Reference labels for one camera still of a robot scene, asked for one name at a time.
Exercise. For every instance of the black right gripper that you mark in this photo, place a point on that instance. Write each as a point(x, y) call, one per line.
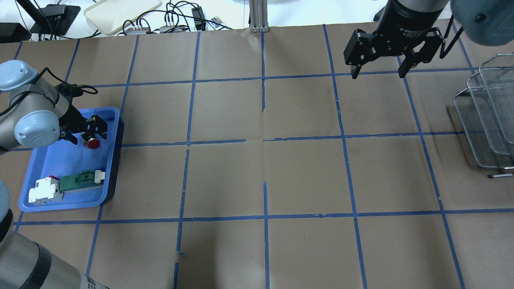
point(405, 22)

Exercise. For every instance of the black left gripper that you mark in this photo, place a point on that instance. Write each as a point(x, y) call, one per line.
point(83, 125)

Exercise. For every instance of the red emergency push button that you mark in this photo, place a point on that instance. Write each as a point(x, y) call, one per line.
point(91, 142)

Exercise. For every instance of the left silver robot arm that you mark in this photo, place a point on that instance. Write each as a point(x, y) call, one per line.
point(38, 115)

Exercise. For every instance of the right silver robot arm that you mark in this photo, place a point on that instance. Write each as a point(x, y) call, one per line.
point(485, 22)

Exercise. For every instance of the blue plastic tray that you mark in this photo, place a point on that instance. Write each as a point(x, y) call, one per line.
point(64, 158)

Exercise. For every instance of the green terminal block module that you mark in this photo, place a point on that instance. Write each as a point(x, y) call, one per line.
point(89, 179)

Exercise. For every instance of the white circuit breaker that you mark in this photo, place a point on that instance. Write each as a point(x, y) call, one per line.
point(45, 190)

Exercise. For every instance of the black monitor stand base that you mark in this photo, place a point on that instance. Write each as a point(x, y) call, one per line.
point(54, 19)

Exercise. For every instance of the grey usb hub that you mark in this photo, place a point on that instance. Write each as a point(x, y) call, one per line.
point(174, 29)

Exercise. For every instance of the black power adapter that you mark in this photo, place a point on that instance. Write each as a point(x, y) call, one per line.
point(199, 20)

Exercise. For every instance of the wire mesh shelf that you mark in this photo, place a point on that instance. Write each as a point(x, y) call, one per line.
point(485, 109)

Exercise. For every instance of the aluminium frame post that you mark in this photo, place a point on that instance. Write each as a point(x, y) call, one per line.
point(258, 16)

